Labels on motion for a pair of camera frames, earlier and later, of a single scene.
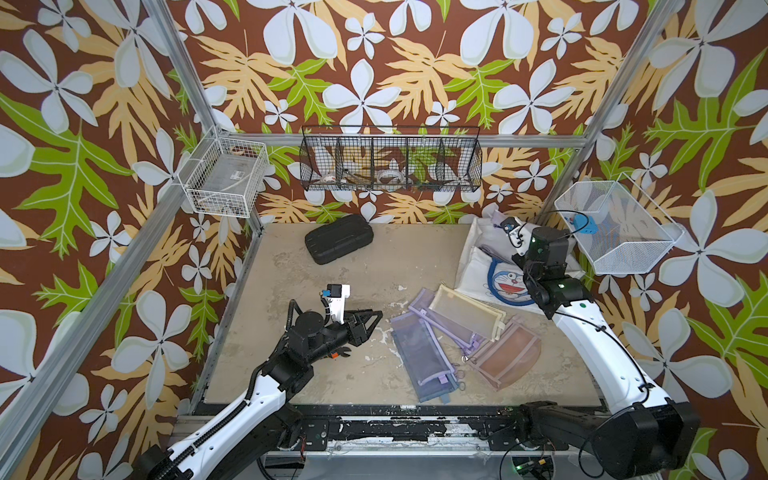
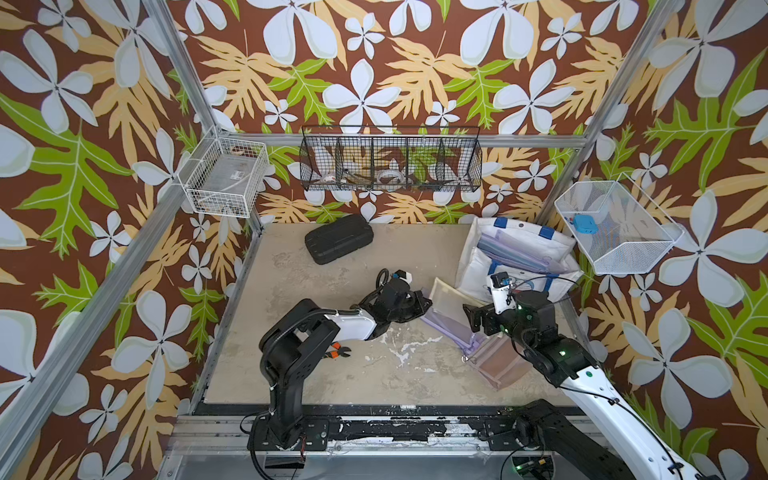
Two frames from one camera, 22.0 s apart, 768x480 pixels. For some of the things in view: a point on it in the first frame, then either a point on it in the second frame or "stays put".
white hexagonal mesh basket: (617, 231) stays put
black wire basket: (390, 158) stays put
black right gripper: (519, 261) → (488, 313)
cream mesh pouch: (468, 312) stays put
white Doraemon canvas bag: (487, 268) stays put
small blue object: (581, 221) stays put
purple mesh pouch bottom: (430, 373) → (522, 252)
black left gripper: (354, 331) → (414, 296)
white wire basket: (223, 175) stays put
